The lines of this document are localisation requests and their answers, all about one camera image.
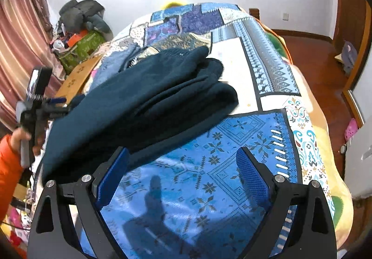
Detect dark teal knit pants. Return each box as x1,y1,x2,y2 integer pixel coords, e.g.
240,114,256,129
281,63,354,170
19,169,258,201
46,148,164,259
41,46,238,183

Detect orange sleeve forearm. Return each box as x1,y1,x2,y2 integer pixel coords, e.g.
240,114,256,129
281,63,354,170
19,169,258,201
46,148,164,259
0,134,23,221

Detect left hand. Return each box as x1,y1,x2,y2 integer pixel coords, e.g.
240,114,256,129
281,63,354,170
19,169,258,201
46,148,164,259
10,127,46,156

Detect wooden lap desk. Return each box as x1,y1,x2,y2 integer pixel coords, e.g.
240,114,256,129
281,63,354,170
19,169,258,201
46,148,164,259
55,56,102,103

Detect green fabric storage bag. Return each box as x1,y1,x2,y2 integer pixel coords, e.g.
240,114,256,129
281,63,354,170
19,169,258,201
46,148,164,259
58,30,105,74

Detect blue patchwork bedspread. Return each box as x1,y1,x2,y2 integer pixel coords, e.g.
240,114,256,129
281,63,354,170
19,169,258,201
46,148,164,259
102,3,353,258

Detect pink striped curtain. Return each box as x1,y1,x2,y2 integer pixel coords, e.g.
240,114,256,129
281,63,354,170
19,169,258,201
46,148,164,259
1,0,66,131

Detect blue denim jeans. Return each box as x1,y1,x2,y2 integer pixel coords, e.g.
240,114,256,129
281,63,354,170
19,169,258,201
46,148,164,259
88,43,142,92

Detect dark grey jacket pile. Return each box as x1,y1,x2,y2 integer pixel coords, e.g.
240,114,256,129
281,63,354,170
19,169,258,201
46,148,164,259
58,0,110,33

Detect pink slipper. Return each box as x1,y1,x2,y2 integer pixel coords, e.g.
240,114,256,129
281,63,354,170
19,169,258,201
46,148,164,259
344,118,358,142

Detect yellow curved pillow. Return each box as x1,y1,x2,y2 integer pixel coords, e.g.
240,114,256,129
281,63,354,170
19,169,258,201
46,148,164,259
161,1,185,10

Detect brown wooden wardrobe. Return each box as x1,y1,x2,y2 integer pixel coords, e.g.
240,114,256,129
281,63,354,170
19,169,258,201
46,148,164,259
332,0,371,127

